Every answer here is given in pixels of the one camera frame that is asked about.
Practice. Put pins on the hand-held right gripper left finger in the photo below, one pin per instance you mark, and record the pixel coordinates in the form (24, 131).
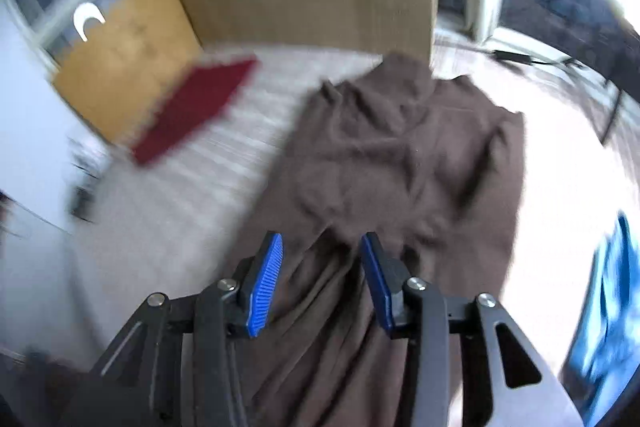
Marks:
(265, 287)

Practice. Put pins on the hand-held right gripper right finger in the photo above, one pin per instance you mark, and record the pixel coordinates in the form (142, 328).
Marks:
(377, 287)

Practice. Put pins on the brown shirt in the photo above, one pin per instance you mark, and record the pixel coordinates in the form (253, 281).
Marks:
(390, 147)

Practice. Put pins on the plaid rug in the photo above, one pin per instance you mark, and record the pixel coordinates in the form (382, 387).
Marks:
(240, 127)

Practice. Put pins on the dark red folded cloth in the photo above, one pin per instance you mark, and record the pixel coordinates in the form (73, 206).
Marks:
(195, 107)

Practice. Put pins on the blue garment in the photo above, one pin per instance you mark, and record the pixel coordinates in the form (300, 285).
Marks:
(610, 307)

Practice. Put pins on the pine plank board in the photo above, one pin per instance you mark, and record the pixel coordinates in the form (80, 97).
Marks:
(125, 57)

